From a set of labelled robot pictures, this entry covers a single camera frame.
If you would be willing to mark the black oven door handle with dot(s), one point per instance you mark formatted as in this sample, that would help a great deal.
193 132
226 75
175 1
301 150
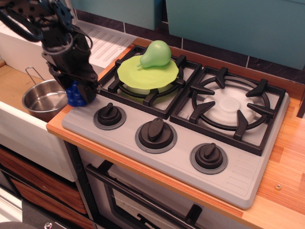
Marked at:
101 173

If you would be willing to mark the light green plate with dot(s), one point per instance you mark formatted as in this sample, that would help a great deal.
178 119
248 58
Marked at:
146 78

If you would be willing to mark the black middle stove knob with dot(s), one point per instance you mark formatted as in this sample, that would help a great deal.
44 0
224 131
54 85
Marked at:
156 136

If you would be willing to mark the grey toy stove top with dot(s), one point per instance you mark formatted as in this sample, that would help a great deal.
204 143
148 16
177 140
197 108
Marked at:
237 184

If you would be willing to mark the wooden drawer front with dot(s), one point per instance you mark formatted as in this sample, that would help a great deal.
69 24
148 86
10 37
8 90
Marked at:
45 189

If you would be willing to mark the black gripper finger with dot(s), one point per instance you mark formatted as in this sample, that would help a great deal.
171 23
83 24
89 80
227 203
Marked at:
63 79
88 91

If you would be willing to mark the white toy sink unit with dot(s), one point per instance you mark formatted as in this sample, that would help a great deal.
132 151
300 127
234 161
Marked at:
24 65

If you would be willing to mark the black stove knob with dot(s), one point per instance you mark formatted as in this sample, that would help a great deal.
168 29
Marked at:
156 136
109 117
209 158

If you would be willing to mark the black right stove knob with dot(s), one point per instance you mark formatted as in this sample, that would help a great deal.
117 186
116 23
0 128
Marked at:
209 158

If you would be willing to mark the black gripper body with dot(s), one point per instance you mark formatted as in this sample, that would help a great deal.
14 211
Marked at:
72 58

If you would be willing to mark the stainless steel pot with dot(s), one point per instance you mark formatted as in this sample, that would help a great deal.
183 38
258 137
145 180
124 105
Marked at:
44 100

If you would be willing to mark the black left stove knob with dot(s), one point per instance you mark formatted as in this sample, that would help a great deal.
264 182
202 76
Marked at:
109 117

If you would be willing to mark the blue toy blueberry cluster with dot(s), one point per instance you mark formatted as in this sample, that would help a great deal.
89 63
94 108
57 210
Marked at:
74 96

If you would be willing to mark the black right burner grate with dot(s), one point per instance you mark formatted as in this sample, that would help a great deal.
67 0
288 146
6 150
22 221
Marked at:
230 108

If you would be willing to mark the green toy pear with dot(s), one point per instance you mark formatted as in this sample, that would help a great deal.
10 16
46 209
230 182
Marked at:
157 54

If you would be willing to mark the toy oven door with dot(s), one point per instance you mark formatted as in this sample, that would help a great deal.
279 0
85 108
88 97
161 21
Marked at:
134 202

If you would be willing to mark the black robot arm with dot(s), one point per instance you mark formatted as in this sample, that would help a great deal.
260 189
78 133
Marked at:
45 21

